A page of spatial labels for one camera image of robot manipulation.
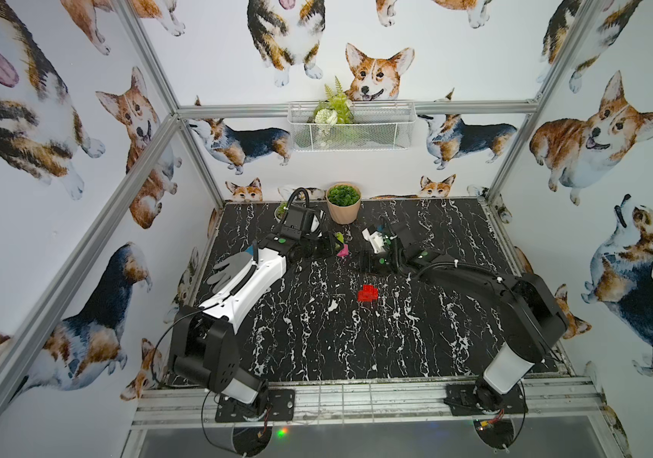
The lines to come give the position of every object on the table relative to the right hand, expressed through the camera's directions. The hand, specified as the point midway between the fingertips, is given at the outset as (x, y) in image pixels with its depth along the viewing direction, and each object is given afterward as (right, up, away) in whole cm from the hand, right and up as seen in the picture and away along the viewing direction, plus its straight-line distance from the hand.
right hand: (347, 266), depth 83 cm
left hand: (-1, +7, 0) cm, 7 cm away
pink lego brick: (-1, +4, 0) cm, 4 cm away
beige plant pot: (-1, +21, +24) cm, 32 cm away
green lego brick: (-2, +8, +1) cm, 9 cm away
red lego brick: (+6, -10, +7) cm, 14 cm away
